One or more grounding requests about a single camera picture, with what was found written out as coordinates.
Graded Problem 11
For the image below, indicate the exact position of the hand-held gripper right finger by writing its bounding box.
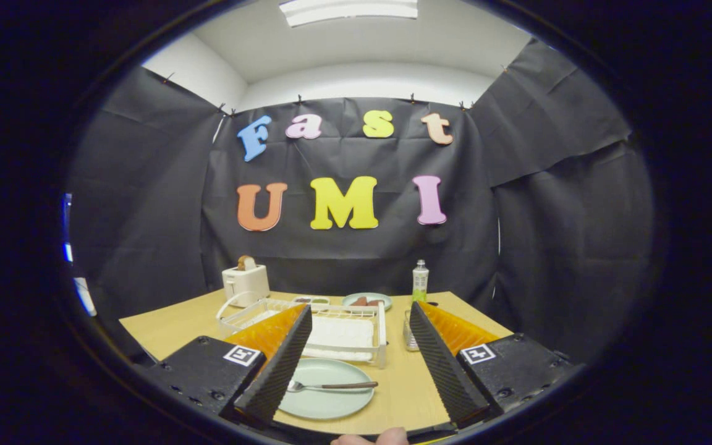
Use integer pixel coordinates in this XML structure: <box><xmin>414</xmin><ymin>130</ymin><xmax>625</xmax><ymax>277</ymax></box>
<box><xmin>408</xmin><ymin>301</ymin><xmax>573</xmax><ymax>433</ymax></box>

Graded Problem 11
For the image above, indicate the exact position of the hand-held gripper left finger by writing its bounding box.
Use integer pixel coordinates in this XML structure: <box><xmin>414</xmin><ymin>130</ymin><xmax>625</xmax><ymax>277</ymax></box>
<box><xmin>146</xmin><ymin>303</ymin><xmax>313</xmax><ymax>430</ymax></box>

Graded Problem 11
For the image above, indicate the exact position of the metal wire basket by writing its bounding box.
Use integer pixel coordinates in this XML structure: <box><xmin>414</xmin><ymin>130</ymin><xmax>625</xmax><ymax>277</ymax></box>
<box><xmin>402</xmin><ymin>309</ymin><xmax>422</xmax><ymax>353</ymax></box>

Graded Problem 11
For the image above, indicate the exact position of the pale green plate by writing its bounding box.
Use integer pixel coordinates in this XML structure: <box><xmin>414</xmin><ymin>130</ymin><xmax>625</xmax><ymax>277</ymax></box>
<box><xmin>278</xmin><ymin>358</ymin><xmax>375</xmax><ymax>421</ymax></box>

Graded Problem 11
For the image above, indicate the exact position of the white wire dish rack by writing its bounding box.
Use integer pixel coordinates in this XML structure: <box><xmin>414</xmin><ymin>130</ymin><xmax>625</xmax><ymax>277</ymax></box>
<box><xmin>217</xmin><ymin>298</ymin><xmax>388</xmax><ymax>370</ymax></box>

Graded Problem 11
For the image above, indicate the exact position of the wooden handled metal spoon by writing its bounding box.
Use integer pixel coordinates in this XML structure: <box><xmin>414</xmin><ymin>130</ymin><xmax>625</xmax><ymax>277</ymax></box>
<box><xmin>287</xmin><ymin>380</ymin><xmax>379</xmax><ymax>394</ymax></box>

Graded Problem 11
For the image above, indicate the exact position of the pale green serving dish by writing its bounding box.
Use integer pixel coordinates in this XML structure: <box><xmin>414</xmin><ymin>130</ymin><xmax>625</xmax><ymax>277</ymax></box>
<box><xmin>341</xmin><ymin>292</ymin><xmax>393</xmax><ymax>312</ymax></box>

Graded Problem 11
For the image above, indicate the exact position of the white drain mat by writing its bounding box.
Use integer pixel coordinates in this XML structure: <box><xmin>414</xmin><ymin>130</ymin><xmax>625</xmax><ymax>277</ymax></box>
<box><xmin>242</xmin><ymin>309</ymin><xmax>374</xmax><ymax>362</ymax></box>

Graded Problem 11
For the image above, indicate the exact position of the green drink bottle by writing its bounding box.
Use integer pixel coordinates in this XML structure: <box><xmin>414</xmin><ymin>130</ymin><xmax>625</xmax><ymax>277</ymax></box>
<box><xmin>412</xmin><ymin>259</ymin><xmax>430</xmax><ymax>303</ymax></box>

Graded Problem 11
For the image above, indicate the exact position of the white toaster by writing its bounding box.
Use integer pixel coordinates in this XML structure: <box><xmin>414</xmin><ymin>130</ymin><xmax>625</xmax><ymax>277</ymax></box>
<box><xmin>222</xmin><ymin>264</ymin><xmax>271</xmax><ymax>308</ymax></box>

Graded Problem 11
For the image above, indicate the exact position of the black backdrop cloth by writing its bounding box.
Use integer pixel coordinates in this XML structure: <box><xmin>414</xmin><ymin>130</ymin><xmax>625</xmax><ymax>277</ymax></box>
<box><xmin>69</xmin><ymin>37</ymin><xmax>653</xmax><ymax>365</ymax></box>

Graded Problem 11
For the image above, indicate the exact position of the ceiling light panel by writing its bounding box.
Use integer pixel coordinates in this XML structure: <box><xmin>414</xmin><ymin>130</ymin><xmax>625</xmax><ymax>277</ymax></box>
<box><xmin>279</xmin><ymin>0</ymin><xmax>420</xmax><ymax>27</ymax></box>

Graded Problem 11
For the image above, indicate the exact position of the white toaster cable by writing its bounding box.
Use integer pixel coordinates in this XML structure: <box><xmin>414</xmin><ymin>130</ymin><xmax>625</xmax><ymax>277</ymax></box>
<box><xmin>216</xmin><ymin>290</ymin><xmax>248</xmax><ymax>322</ymax></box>

